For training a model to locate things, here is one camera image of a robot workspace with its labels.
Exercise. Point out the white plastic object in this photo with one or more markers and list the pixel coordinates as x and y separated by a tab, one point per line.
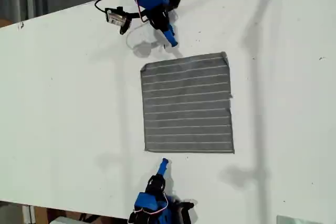
65	221

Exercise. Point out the grey metal post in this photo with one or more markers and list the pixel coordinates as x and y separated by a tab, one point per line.
27	214

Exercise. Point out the black camera stalk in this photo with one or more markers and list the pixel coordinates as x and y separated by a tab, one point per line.
136	15

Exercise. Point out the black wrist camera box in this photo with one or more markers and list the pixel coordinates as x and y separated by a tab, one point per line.
116	19

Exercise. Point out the grey striped square towel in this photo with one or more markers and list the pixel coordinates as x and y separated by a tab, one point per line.
186	103

